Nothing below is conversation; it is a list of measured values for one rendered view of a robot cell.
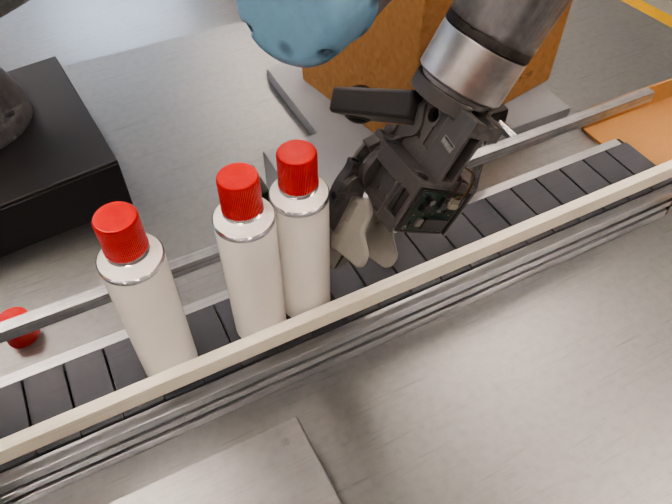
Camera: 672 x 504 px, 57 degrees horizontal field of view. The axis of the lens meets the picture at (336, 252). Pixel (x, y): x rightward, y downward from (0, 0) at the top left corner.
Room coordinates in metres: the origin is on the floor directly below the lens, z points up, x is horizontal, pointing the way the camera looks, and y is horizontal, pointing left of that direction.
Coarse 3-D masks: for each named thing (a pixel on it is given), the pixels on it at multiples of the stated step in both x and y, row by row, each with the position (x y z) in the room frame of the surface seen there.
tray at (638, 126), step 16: (656, 96) 0.79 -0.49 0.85; (624, 112) 0.76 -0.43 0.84; (640, 112) 0.76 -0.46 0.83; (656, 112) 0.76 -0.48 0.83; (592, 128) 0.73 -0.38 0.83; (608, 128) 0.73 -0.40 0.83; (624, 128) 0.73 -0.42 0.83; (640, 128) 0.73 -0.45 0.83; (656, 128) 0.73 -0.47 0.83; (640, 144) 0.69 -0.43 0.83; (656, 144) 0.69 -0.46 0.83; (656, 160) 0.65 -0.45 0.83
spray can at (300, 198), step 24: (288, 144) 0.39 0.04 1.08; (288, 168) 0.36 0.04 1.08; (312, 168) 0.37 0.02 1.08; (288, 192) 0.36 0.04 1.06; (312, 192) 0.37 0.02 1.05; (288, 216) 0.35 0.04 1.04; (312, 216) 0.35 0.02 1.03; (288, 240) 0.35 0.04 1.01; (312, 240) 0.35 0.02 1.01; (288, 264) 0.35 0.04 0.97; (312, 264) 0.35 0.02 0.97; (288, 288) 0.36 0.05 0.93; (312, 288) 0.35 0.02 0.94; (288, 312) 0.36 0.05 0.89
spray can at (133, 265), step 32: (96, 224) 0.30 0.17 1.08; (128, 224) 0.30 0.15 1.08; (128, 256) 0.29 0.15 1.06; (160, 256) 0.30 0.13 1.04; (128, 288) 0.28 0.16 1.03; (160, 288) 0.29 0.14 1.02; (128, 320) 0.28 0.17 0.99; (160, 320) 0.29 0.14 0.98; (160, 352) 0.28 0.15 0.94; (192, 352) 0.30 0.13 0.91
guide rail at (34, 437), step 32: (608, 192) 0.51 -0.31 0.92; (544, 224) 0.46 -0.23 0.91; (448, 256) 0.41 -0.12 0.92; (480, 256) 0.42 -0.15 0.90; (384, 288) 0.37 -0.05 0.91; (288, 320) 0.33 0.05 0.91; (320, 320) 0.34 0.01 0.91; (224, 352) 0.30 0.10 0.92; (256, 352) 0.31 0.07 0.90; (160, 384) 0.26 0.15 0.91; (64, 416) 0.23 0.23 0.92; (96, 416) 0.24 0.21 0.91; (0, 448) 0.21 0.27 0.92; (32, 448) 0.21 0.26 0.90
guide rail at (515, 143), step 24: (624, 96) 0.62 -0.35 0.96; (648, 96) 0.63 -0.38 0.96; (576, 120) 0.58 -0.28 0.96; (504, 144) 0.53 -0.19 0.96; (528, 144) 0.55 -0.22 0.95; (192, 264) 0.37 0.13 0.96; (96, 288) 0.33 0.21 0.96; (48, 312) 0.31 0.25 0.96; (72, 312) 0.31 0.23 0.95; (0, 336) 0.29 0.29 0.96
